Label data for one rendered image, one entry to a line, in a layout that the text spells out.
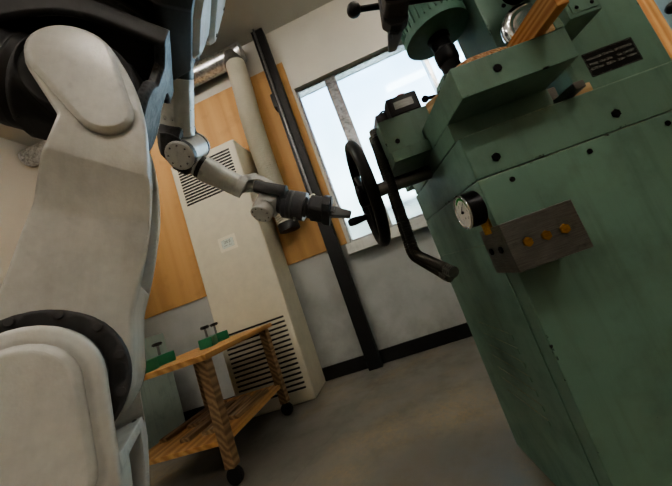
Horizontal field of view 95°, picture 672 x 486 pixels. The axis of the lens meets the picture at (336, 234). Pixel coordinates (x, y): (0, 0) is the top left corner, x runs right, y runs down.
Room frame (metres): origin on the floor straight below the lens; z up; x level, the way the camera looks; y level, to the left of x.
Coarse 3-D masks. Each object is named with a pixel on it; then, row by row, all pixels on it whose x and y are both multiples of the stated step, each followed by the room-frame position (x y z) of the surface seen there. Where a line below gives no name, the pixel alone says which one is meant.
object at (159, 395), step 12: (156, 336) 2.18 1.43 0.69; (156, 348) 2.16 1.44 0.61; (144, 384) 2.01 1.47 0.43; (156, 384) 2.09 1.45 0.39; (168, 384) 2.18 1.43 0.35; (144, 396) 1.99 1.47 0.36; (156, 396) 2.07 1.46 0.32; (168, 396) 2.16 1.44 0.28; (144, 408) 1.97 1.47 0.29; (156, 408) 2.05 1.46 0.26; (168, 408) 2.14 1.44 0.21; (180, 408) 2.23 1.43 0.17; (156, 420) 2.03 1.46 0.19; (168, 420) 2.11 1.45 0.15; (180, 420) 2.21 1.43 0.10; (156, 432) 2.01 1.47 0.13; (168, 432) 2.09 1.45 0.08
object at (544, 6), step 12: (540, 0) 0.45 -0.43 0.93; (552, 0) 0.43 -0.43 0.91; (564, 0) 0.43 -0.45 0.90; (528, 12) 0.48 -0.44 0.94; (540, 12) 0.46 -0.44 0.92; (552, 12) 0.44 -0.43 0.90; (528, 24) 0.49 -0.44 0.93; (540, 24) 0.47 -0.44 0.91; (516, 36) 0.53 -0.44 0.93; (528, 36) 0.50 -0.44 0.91
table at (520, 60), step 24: (528, 48) 0.49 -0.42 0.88; (552, 48) 0.49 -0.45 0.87; (456, 72) 0.50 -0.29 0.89; (480, 72) 0.50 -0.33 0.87; (504, 72) 0.50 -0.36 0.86; (528, 72) 0.50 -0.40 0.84; (552, 72) 0.52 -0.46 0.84; (456, 96) 0.51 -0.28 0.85; (480, 96) 0.51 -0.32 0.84; (504, 96) 0.55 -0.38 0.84; (432, 120) 0.64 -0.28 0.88; (456, 120) 0.58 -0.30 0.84; (432, 144) 0.70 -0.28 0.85; (408, 168) 0.80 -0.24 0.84
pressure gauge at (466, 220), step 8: (472, 192) 0.51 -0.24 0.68; (456, 200) 0.54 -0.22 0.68; (464, 200) 0.50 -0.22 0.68; (472, 200) 0.50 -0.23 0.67; (480, 200) 0.50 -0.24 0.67; (456, 208) 0.55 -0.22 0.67; (464, 208) 0.52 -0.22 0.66; (472, 208) 0.50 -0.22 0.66; (480, 208) 0.50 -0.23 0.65; (456, 216) 0.56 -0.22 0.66; (464, 216) 0.53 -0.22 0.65; (472, 216) 0.50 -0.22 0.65; (480, 216) 0.51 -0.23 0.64; (464, 224) 0.55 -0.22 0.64; (472, 224) 0.51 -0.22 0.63; (480, 224) 0.52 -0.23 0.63; (488, 224) 0.52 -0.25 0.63; (488, 232) 0.52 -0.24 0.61
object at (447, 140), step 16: (528, 96) 0.59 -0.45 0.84; (544, 96) 0.59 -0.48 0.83; (496, 112) 0.59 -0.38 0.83; (512, 112) 0.59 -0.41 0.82; (528, 112) 0.59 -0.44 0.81; (448, 128) 0.59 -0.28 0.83; (464, 128) 0.59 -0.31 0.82; (480, 128) 0.59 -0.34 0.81; (448, 144) 0.62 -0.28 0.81; (432, 160) 0.74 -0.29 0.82; (416, 192) 0.98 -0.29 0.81
